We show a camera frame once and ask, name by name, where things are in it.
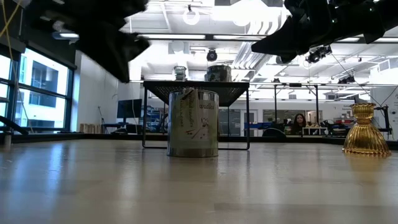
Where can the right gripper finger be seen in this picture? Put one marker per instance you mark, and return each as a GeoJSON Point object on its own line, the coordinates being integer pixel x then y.
{"type": "Point", "coordinates": [289, 46]}
{"type": "Point", "coordinates": [289, 31]}

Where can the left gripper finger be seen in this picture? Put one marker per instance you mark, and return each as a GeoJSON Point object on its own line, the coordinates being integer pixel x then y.
{"type": "Point", "coordinates": [99, 53]}
{"type": "Point", "coordinates": [119, 62]}

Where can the grey-green glass candlestick holder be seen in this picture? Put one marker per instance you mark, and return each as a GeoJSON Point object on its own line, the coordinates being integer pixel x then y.
{"type": "Point", "coordinates": [180, 73]}

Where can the silver candle tin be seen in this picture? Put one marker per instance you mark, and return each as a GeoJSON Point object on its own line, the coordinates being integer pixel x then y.
{"type": "Point", "coordinates": [219, 74]}

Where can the candle tin cream label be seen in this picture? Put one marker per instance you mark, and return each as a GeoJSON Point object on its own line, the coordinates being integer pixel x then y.
{"type": "Point", "coordinates": [192, 124]}

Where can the amber glass candlestick holder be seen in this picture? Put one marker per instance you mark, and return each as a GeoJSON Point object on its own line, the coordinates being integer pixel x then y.
{"type": "Point", "coordinates": [365, 137]}

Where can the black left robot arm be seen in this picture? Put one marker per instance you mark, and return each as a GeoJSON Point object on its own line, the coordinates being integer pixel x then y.
{"type": "Point", "coordinates": [77, 7]}

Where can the black computer monitor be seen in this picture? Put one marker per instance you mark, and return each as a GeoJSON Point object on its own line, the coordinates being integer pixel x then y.
{"type": "Point", "coordinates": [129, 108]}

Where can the long ceiling light bar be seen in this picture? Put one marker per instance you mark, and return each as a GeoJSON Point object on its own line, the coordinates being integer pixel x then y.
{"type": "Point", "coordinates": [174, 36]}

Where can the black ceiling track lights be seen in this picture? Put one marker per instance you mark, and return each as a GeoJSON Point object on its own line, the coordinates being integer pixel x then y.
{"type": "Point", "coordinates": [346, 80]}

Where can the wooden blocks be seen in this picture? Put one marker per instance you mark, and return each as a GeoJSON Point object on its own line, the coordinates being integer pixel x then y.
{"type": "Point", "coordinates": [90, 128]}

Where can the black perforated metal shelf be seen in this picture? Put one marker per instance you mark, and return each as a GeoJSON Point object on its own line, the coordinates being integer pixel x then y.
{"type": "Point", "coordinates": [230, 88]}

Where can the person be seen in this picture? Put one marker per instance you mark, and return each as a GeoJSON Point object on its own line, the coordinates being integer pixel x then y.
{"type": "Point", "coordinates": [299, 124]}

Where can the black office chair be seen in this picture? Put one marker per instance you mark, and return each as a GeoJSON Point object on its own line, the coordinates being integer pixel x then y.
{"type": "Point", "coordinates": [273, 132]}

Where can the white low shelf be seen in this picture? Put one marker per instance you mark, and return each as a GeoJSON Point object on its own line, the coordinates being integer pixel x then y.
{"type": "Point", "coordinates": [314, 131]}

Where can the black monitor stand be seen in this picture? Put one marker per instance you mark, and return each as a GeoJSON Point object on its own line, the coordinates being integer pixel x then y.
{"type": "Point", "coordinates": [386, 119]}

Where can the black ceiling camera rig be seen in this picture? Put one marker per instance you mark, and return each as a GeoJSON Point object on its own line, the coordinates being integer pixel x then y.
{"type": "Point", "coordinates": [317, 54]}

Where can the large dark window frame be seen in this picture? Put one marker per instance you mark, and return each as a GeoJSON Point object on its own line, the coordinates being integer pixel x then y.
{"type": "Point", "coordinates": [71, 102]}

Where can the black table frame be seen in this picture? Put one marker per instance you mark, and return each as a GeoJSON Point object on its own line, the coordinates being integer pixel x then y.
{"type": "Point", "coordinates": [93, 137]}

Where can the grey metal post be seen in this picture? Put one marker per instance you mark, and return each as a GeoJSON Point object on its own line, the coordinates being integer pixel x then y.
{"type": "Point", "coordinates": [7, 139]}

